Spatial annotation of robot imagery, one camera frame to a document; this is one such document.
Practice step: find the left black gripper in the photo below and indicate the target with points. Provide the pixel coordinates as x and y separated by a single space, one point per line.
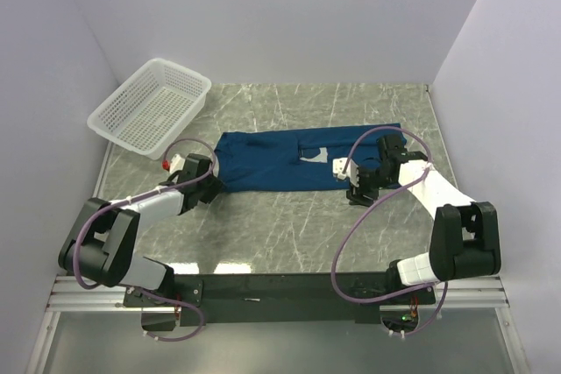
215 185

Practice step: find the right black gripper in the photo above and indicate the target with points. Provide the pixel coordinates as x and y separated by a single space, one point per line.
356 194

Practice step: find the blue mickey mouse t-shirt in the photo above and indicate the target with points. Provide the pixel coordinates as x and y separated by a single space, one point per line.
284 161

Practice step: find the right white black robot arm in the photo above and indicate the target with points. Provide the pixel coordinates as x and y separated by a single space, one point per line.
465 240

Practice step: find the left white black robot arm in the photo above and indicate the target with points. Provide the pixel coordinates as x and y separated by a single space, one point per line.
102 240

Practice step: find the white plastic mesh basket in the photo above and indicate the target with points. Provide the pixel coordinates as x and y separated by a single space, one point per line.
151 108

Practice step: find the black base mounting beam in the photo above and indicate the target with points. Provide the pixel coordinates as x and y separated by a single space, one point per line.
235 298

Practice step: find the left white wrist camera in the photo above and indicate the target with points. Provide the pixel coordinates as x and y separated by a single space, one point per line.
174 164

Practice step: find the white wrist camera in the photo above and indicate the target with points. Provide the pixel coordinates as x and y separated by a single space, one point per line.
174 164
346 169

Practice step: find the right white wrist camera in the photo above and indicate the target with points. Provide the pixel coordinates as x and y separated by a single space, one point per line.
346 169

